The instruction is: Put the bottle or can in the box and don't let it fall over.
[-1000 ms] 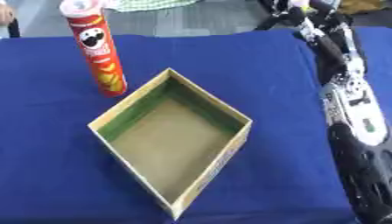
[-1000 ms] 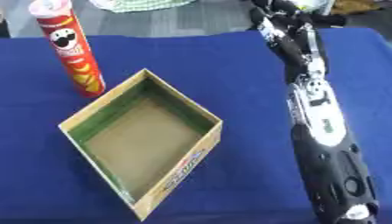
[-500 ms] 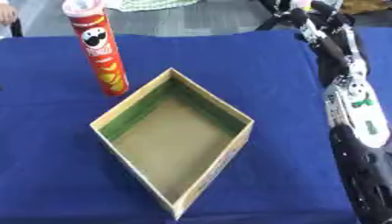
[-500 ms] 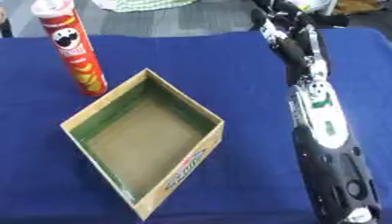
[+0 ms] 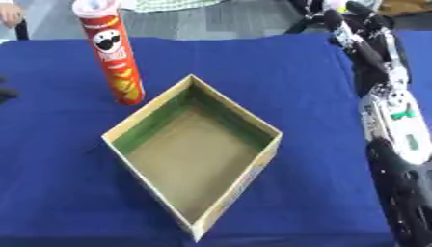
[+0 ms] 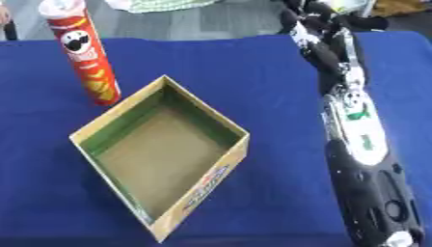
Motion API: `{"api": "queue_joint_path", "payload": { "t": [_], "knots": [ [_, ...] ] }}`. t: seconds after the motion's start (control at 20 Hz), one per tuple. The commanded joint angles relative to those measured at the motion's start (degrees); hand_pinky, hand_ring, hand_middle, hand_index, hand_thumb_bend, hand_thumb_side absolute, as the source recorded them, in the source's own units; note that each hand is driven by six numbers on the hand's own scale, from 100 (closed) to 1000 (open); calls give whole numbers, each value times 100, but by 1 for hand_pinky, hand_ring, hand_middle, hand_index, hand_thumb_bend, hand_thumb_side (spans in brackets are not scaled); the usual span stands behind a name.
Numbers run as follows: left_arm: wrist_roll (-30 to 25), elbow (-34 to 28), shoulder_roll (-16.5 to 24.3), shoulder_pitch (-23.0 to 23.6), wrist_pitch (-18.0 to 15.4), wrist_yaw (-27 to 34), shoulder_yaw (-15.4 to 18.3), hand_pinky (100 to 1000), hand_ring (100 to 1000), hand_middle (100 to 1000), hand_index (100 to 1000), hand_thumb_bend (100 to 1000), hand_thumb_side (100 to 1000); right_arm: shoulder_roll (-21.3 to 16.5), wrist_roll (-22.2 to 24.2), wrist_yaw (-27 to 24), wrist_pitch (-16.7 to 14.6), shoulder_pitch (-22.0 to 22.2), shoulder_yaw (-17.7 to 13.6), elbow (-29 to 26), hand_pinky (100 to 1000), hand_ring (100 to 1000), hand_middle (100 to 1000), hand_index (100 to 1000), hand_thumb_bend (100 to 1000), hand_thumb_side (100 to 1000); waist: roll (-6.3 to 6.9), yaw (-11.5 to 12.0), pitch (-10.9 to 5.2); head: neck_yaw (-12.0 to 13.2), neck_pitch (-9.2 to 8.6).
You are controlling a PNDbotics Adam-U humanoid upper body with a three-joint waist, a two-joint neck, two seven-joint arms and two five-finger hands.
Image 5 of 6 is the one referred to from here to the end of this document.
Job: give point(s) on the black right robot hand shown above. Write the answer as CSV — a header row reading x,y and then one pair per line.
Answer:
x,y
368,54

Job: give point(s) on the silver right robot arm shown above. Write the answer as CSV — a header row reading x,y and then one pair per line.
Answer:
x,y
400,154

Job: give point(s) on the tan open cardboard box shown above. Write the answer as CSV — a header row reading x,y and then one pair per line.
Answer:
x,y
194,154

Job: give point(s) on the red cylindrical chip can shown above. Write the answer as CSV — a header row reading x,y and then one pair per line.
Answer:
x,y
114,61

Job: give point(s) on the person's hand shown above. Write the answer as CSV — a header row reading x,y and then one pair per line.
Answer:
x,y
9,14

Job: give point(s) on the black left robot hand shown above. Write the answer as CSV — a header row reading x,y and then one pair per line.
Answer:
x,y
5,93

